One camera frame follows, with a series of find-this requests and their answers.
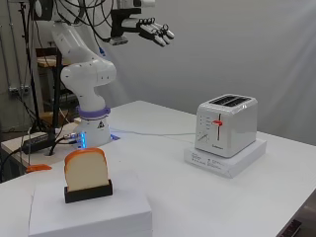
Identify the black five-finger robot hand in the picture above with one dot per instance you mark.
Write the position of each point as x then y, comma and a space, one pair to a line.
154, 31

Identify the toy bread slice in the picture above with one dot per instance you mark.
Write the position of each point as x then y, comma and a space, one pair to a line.
85, 169

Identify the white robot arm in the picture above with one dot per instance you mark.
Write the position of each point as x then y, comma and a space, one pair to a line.
89, 75

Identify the white hanging sheet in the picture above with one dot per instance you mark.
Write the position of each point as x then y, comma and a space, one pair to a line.
230, 49

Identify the wooden desk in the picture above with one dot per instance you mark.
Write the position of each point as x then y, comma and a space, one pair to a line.
46, 61

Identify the steel toaster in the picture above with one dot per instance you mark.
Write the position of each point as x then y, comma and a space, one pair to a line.
237, 128

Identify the black stand pole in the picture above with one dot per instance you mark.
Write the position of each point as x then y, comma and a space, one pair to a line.
31, 65

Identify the white flat box with print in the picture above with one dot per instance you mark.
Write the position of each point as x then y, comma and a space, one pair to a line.
230, 165

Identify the black power strip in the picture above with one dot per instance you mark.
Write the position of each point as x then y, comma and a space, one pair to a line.
34, 142

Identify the black block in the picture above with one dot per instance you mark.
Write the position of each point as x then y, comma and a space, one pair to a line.
89, 196

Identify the orange clamp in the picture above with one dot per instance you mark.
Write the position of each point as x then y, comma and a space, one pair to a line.
38, 168

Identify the plain white flat box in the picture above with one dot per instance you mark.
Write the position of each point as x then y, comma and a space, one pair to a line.
98, 218

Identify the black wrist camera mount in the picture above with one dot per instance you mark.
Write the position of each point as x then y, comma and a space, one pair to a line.
123, 23

